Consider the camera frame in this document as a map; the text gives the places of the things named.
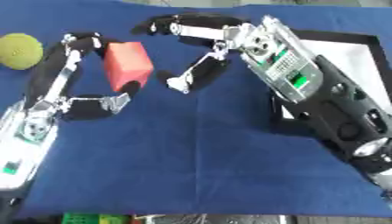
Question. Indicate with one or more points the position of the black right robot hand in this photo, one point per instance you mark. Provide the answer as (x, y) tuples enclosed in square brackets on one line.
[(204, 23)]

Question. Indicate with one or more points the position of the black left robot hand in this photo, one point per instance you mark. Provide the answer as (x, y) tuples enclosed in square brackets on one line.
[(47, 67)]

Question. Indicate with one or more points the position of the red rectangular block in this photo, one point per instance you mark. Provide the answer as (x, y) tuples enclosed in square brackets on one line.
[(127, 64)]

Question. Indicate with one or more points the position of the silver and black right robot arm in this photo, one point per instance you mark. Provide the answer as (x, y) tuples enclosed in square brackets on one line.
[(316, 96)]

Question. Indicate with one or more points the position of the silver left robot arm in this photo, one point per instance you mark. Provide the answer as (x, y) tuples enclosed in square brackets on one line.
[(23, 145)]

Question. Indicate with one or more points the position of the black box with white inside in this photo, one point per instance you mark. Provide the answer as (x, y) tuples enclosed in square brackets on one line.
[(352, 61)]

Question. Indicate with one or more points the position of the yellow-green ball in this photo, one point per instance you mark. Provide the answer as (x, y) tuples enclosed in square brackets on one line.
[(19, 51)]

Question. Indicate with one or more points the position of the green plastic crate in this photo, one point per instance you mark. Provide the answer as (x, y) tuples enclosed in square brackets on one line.
[(94, 218)]

